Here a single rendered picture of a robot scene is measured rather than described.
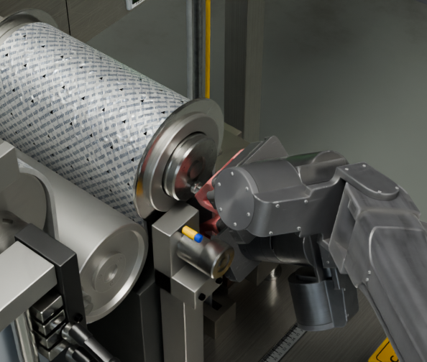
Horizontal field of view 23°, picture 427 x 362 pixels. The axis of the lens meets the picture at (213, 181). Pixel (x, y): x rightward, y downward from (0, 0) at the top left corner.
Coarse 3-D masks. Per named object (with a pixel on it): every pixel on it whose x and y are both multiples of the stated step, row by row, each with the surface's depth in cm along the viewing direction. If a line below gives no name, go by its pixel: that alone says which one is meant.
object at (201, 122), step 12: (24, 24) 120; (192, 120) 109; (204, 120) 111; (180, 132) 108; (192, 132) 110; (204, 132) 112; (216, 132) 114; (168, 144) 107; (216, 144) 115; (156, 156) 107; (168, 156) 108; (156, 168) 107; (156, 180) 108; (156, 192) 110; (156, 204) 111; (168, 204) 113
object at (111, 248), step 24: (48, 168) 117; (72, 192) 112; (72, 216) 109; (96, 216) 109; (120, 216) 110; (72, 240) 107; (96, 240) 106; (120, 240) 110; (144, 240) 113; (96, 264) 109; (120, 264) 112; (96, 288) 110; (120, 288) 115; (96, 312) 113
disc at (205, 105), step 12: (180, 108) 107; (192, 108) 109; (204, 108) 111; (216, 108) 113; (168, 120) 106; (180, 120) 108; (216, 120) 114; (156, 132) 106; (168, 132) 107; (156, 144) 106; (144, 156) 106; (144, 168) 107; (144, 180) 108; (144, 192) 109; (144, 204) 110; (144, 216) 111; (156, 216) 113
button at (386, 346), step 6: (384, 342) 135; (378, 348) 135; (384, 348) 135; (390, 348) 135; (372, 354) 134; (378, 354) 134; (384, 354) 134; (390, 354) 134; (372, 360) 133; (378, 360) 133; (384, 360) 133; (390, 360) 133; (396, 360) 133
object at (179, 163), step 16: (192, 144) 109; (208, 144) 111; (176, 160) 108; (192, 160) 110; (208, 160) 113; (176, 176) 108; (192, 176) 111; (208, 176) 114; (176, 192) 110; (192, 192) 113
